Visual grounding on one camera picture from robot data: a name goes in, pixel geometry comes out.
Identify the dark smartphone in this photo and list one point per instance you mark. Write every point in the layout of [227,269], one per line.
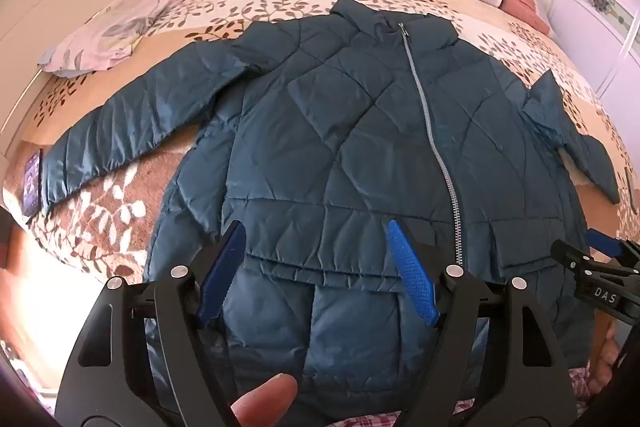
[32,182]

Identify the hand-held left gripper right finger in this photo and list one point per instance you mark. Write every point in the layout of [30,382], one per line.
[412,277]

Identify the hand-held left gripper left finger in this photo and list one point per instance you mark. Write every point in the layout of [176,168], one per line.
[222,277]

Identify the lavender pillow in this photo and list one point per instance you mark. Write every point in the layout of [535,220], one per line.
[125,22]

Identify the teal quilted jacket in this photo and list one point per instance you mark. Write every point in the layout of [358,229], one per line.
[350,132]

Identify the bed with leaf-pattern sheet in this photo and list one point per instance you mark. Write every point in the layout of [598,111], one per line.
[310,2]

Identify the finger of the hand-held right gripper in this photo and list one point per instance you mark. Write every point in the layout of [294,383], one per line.
[570,257]
[607,243]

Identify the person's left hand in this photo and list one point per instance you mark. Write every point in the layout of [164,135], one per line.
[265,397]

